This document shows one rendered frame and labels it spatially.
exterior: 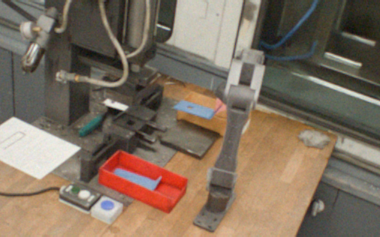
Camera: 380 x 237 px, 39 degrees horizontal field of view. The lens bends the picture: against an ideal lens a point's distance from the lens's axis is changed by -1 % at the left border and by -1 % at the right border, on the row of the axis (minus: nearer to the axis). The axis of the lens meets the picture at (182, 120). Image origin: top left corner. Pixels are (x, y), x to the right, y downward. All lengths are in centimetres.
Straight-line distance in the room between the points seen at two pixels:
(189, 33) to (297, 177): 83
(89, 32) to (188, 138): 52
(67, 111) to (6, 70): 127
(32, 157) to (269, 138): 87
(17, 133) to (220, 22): 94
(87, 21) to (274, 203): 82
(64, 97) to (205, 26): 73
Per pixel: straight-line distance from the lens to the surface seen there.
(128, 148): 180
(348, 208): 241
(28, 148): 186
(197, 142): 191
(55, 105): 194
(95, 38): 172
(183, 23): 236
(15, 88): 315
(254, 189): 179
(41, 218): 160
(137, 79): 172
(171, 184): 172
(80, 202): 160
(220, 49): 231
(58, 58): 184
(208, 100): 210
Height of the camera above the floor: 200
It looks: 33 degrees down
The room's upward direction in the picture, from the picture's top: 9 degrees clockwise
